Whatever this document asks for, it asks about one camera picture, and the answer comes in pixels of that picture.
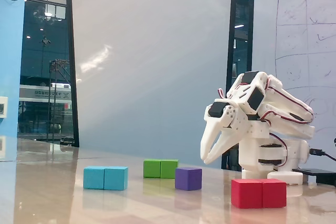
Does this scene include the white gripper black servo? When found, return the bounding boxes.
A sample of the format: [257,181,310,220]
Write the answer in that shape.
[200,99,253,165]

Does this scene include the purple cube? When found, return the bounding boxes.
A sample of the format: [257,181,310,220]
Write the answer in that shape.
[174,166,203,191]

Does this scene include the green block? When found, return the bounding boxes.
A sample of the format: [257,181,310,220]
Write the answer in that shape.
[143,158,180,179]

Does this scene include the red block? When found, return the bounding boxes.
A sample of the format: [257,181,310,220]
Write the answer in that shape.
[230,178,288,209]

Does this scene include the light blue block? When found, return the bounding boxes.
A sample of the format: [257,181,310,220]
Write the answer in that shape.
[83,166,129,191]

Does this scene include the flat black box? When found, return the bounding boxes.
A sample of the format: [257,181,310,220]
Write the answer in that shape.
[291,167,336,184]

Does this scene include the whiteboard with pen drawings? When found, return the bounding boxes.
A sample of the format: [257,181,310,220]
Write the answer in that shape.
[250,0,336,156]

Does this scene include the black plug cable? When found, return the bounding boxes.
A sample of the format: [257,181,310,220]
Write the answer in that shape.
[309,148,336,162]

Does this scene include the black window frame post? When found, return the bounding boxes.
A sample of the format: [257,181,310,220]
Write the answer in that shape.
[220,0,256,170]

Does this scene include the black door frame post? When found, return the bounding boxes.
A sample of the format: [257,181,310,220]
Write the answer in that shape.
[64,0,80,148]

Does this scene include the white wall socket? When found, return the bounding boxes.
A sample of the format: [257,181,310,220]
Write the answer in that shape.
[0,96,9,119]

